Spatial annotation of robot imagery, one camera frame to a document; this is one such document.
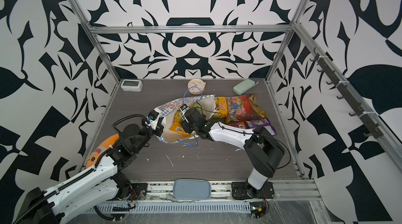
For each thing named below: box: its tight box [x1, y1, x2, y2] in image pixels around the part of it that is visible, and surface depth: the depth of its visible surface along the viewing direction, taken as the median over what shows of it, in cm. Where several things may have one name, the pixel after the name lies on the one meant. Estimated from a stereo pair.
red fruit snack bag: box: [226, 93, 268, 124], surface depth 100 cm
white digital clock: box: [120, 79, 144, 93], surface depth 114 cm
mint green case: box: [232, 78, 260, 96], surface depth 115 cm
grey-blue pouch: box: [165, 178, 212, 203], surface depth 74 cm
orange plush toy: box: [85, 133, 120, 168], surface depth 82 cm
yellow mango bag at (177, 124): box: [169, 108, 191, 137], surface depth 93 cm
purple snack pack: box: [246, 117, 277, 136], surface depth 97 cm
